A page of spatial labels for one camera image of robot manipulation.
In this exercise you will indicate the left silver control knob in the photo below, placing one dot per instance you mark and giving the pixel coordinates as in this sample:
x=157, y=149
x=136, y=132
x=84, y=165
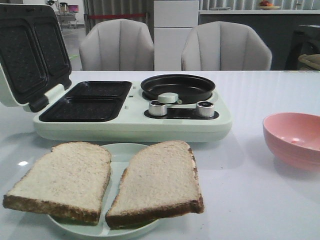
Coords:
x=157, y=109

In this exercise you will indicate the bread slice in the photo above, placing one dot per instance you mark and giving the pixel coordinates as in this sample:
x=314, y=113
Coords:
x=69, y=183
x=161, y=181

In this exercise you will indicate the red barrier belt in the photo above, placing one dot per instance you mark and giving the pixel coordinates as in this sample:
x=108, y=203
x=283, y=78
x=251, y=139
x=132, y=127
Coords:
x=117, y=16

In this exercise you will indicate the beige cushion at right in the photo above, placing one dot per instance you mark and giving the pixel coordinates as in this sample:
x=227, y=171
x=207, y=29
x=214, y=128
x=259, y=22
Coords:
x=311, y=62

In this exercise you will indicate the black round frying pan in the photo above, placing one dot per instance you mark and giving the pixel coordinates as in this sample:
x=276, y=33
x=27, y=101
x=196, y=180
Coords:
x=190, y=88

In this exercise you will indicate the pink plastic bowl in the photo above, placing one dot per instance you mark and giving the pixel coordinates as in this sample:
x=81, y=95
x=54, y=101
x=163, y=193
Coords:
x=294, y=138

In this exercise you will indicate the mint green sandwich maker lid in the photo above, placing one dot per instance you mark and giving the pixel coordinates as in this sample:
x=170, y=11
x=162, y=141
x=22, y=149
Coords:
x=33, y=56

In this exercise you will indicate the silver control knob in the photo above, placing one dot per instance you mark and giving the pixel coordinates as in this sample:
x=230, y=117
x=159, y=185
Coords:
x=157, y=109
x=205, y=109

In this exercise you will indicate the white cabinet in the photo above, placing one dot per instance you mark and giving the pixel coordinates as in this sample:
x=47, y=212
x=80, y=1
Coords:
x=173, y=20

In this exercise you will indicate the right silver control knob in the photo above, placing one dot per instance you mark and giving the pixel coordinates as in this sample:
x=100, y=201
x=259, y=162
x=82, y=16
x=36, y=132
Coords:
x=205, y=109

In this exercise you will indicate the right beige upholstered chair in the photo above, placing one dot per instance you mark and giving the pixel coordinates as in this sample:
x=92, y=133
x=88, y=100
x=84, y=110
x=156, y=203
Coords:
x=225, y=46

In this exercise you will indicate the fruit plate on counter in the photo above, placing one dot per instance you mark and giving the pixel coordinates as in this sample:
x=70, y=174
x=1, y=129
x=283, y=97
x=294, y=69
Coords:
x=267, y=5

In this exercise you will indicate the mint green round plate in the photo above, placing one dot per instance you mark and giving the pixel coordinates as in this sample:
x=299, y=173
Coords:
x=121, y=153

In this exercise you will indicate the beige upholstered chair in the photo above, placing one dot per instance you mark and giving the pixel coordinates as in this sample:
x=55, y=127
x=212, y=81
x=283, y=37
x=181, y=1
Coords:
x=118, y=45
x=225, y=46

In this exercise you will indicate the left beige upholstered chair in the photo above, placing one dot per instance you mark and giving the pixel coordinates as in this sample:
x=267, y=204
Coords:
x=118, y=45

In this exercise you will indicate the mint green breakfast maker base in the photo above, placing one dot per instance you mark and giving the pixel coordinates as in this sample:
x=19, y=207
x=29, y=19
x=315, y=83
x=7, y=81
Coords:
x=116, y=111

